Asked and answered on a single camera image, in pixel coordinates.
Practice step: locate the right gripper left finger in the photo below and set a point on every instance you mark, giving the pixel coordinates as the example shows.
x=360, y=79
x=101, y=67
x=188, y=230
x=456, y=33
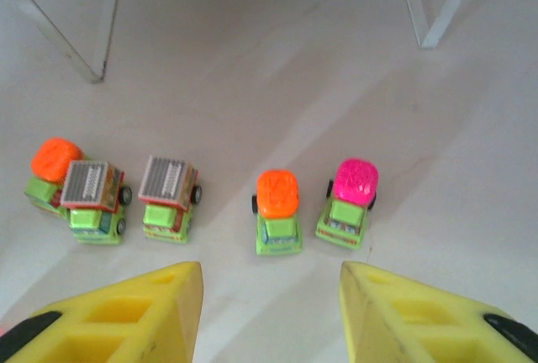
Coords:
x=126, y=321

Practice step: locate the grey-top green toy truck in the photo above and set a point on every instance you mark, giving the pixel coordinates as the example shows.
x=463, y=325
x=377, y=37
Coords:
x=166, y=195
x=92, y=195

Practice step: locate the orange-top green toy truck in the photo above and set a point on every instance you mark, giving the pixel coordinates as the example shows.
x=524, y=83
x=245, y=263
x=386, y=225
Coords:
x=278, y=203
x=52, y=161

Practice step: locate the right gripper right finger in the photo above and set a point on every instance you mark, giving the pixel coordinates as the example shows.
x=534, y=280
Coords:
x=412, y=321

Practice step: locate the pink-top green toy truck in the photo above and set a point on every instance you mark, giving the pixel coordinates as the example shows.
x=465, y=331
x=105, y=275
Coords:
x=353, y=195

